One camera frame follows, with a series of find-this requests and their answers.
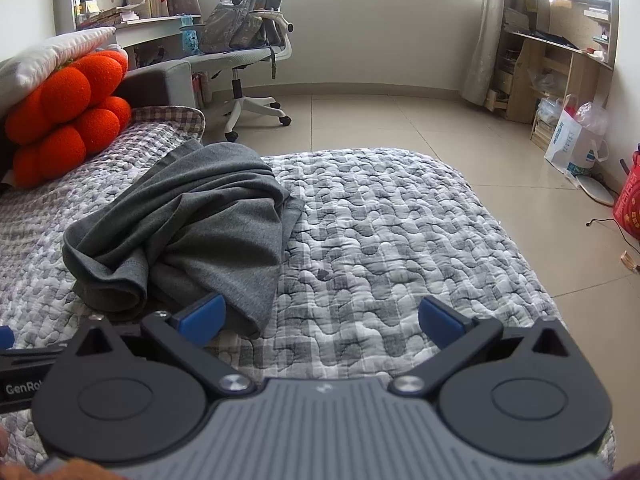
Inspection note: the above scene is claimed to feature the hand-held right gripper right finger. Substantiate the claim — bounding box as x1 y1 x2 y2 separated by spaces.
389 296 573 401

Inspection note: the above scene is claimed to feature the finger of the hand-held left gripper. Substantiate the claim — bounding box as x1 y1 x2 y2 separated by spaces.
0 326 71 361

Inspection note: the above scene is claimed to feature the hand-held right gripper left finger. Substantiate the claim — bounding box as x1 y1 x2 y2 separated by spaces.
62 294 256 402

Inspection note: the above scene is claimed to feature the grey shirt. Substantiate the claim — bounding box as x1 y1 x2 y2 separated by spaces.
62 140 305 338

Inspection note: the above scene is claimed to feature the person's right hand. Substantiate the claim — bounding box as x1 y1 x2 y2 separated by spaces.
0 461 117 480

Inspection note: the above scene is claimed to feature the grey white quilted blanket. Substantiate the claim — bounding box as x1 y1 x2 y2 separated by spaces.
0 106 618 476

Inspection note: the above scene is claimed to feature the white slipper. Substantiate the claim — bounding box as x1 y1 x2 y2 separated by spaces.
575 172 615 207

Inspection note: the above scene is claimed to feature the orange pumpkin cushion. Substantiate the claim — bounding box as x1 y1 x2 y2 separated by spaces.
5 50 130 146
12 96 133 188

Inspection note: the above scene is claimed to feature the white paper bag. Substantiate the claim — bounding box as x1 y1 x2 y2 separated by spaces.
544 94 608 176

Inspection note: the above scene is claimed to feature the grey white office chair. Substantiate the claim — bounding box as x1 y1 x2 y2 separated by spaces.
187 0 293 142

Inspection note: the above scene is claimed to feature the red bag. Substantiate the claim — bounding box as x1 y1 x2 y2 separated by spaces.
612 142 640 241

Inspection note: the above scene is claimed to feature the dark grey sofa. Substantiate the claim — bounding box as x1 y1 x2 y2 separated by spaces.
0 59 206 196

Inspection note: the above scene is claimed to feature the clear plastic bag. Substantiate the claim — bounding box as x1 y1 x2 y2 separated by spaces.
575 101 608 133

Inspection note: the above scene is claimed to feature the teal patterned bag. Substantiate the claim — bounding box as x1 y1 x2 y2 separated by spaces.
180 15 203 56

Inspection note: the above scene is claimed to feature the light grey pillow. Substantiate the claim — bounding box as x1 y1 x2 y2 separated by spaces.
0 26 117 106

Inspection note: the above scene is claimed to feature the wooden shelf desk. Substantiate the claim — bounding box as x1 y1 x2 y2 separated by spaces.
482 0 621 153

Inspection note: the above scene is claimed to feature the white bookshelf desk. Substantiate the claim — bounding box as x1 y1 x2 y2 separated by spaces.
52 0 201 68

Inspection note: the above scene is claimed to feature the camouflage backpack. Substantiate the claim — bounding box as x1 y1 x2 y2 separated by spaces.
199 0 268 55

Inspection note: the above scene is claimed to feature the pile of loose books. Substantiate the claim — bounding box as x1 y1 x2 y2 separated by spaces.
77 0 171 28

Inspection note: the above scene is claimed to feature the black floor cable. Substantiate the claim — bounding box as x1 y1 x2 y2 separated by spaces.
585 217 640 248

